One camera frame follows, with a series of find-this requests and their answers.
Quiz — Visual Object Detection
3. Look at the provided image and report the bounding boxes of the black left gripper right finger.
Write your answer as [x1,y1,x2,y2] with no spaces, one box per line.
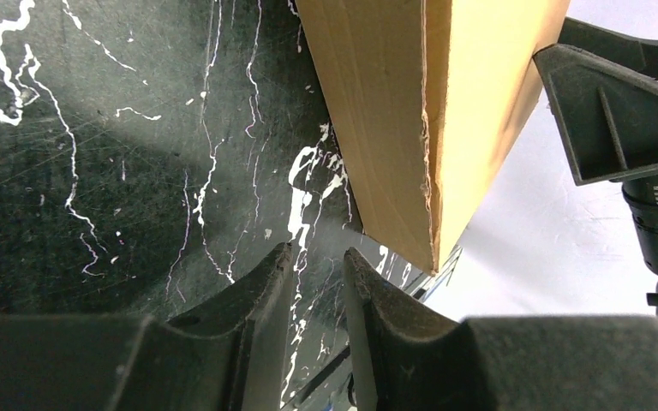
[344,248,658,410]

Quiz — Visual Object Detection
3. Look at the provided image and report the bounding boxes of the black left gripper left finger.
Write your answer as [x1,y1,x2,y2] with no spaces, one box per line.
[0,243,294,410]

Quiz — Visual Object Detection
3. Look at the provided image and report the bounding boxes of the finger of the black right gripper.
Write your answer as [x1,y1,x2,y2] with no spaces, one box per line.
[533,17,658,186]

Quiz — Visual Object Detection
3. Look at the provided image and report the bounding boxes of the brown cardboard box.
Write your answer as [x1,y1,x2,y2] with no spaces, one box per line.
[296,1,569,274]

